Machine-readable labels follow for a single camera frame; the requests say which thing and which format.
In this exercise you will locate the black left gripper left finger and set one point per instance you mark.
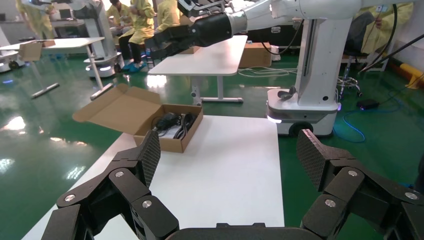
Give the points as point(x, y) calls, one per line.
point(126, 185)

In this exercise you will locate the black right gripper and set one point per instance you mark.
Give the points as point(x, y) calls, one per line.
point(213, 30)

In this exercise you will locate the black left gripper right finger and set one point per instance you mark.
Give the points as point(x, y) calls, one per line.
point(357, 192)

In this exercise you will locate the cardboard storage box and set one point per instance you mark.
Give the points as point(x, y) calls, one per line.
point(122, 111)

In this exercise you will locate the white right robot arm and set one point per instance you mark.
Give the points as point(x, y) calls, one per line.
point(314, 8)

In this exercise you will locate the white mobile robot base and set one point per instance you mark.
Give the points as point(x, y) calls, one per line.
point(7, 61)

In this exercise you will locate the large cardboard box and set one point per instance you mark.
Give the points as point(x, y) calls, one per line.
point(255, 54)

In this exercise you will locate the small open cardboard box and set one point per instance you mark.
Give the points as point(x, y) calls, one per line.
point(30, 51)

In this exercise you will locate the person in yellow coat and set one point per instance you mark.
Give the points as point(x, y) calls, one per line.
point(36, 16)
point(167, 15)

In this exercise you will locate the seated person yellow coat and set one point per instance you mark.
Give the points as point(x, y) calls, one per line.
point(119, 15)
point(140, 23)
point(381, 33)

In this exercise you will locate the white instruction sheet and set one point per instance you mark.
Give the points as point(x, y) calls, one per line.
point(172, 134)

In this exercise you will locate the black power adapter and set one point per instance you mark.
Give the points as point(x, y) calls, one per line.
point(167, 121)

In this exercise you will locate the black floor device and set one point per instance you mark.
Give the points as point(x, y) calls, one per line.
point(367, 104)

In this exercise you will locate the long white table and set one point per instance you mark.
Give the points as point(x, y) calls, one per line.
point(66, 42)

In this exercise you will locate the chrome stool base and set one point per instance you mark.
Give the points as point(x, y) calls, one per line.
point(349, 81)

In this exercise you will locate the yellow floor guard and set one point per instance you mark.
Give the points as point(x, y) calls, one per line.
point(412, 74)

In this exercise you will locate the white wheeled column robot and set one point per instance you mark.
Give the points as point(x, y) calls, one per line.
point(318, 66)

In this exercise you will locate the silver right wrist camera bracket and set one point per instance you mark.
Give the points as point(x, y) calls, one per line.
point(198, 6)

